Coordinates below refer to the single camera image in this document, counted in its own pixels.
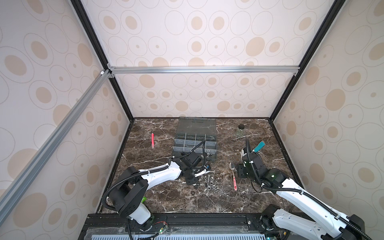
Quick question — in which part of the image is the horizontal aluminium frame bar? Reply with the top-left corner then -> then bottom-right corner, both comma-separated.
110,66 -> 300,75

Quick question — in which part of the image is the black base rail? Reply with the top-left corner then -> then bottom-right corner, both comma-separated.
78,212 -> 337,240

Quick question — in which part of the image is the grey compartment organizer box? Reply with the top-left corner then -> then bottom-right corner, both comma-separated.
173,117 -> 218,163

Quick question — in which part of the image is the left diagonal aluminium frame bar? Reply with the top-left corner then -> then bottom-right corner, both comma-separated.
1,69 -> 112,225

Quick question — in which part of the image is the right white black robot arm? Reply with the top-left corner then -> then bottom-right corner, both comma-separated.
239,149 -> 370,240

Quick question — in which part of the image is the cluster of silver hex nuts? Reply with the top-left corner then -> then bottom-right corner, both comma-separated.
203,171 -> 222,191

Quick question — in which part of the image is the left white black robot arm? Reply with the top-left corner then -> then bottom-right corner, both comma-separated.
102,151 -> 211,226

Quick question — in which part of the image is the pink marker pen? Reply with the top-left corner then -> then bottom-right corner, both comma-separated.
151,133 -> 155,149

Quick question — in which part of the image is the small black-lidded glass jar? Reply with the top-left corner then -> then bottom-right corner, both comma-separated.
237,124 -> 245,138

